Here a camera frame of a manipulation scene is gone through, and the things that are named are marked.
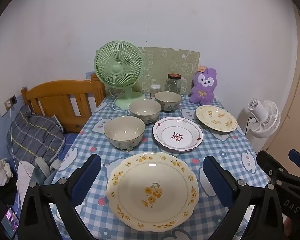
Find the wooden bed headboard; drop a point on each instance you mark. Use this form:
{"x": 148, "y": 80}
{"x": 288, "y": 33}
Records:
{"x": 60, "y": 90}

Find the light blue cloth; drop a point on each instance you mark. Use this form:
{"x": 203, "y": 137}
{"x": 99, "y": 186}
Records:
{"x": 43, "y": 167}

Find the smartphone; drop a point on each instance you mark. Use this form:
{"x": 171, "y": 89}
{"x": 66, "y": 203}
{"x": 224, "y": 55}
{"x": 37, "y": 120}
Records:
{"x": 10, "y": 221}

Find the grey floral ceramic bowl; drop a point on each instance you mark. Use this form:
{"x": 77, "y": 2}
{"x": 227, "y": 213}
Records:
{"x": 123, "y": 130}
{"x": 145, "y": 110}
{"x": 167, "y": 98}

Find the small yellow floral plate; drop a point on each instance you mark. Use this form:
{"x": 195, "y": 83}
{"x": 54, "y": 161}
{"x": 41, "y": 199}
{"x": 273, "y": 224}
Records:
{"x": 216, "y": 117}

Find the white plate with red pattern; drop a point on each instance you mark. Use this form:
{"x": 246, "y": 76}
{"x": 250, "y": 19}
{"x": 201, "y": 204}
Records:
{"x": 177, "y": 135}

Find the grey plaid pillow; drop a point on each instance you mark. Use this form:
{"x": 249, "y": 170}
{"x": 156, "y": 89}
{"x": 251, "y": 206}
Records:
{"x": 32, "y": 135}

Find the cotton swab container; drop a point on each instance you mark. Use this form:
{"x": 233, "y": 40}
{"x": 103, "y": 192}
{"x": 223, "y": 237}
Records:
{"x": 155, "y": 90}

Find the large yellow floral plate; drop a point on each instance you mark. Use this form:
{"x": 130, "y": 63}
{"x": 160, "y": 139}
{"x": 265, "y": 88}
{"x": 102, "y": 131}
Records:
{"x": 152, "y": 192}

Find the green printed board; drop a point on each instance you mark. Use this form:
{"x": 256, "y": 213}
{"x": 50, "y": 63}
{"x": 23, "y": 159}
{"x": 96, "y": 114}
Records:
{"x": 165, "y": 62}

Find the white floor fan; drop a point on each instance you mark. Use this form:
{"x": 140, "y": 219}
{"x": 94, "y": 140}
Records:
{"x": 265, "y": 120}

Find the blue bed sheet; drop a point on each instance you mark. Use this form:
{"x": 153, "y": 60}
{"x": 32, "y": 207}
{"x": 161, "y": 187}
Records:
{"x": 68, "y": 141}

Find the purple plush toy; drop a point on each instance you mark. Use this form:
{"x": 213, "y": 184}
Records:
{"x": 202, "y": 90}

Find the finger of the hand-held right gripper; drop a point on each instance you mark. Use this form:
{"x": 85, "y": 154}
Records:
{"x": 267, "y": 163}
{"x": 298, "y": 158}

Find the green desk fan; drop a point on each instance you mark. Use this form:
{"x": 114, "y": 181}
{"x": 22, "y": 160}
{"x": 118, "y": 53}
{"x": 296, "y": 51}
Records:
{"x": 116, "y": 68}

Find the blue checked tablecloth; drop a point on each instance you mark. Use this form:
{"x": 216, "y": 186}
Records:
{"x": 215, "y": 145}

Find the white wall socket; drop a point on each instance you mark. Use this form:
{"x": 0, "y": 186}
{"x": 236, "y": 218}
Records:
{"x": 7, "y": 105}

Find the beige door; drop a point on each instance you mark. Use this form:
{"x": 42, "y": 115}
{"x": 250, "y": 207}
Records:
{"x": 297, "y": 105}

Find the white cloth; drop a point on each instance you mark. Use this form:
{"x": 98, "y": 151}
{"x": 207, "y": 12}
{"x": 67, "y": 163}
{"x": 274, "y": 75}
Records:
{"x": 25, "y": 175}

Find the glass jar with dark lid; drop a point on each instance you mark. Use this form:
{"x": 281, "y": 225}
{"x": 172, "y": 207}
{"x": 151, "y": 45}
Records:
{"x": 173, "y": 85}

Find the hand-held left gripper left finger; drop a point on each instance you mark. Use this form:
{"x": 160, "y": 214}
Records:
{"x": 86, "y": 177}

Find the dark cloth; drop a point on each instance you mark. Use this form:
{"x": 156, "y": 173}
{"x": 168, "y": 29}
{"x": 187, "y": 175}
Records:
{"x": 2, "y": 195}

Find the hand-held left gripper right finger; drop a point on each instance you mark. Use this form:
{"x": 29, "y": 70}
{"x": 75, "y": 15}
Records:
{"x": 216, "y": 177}

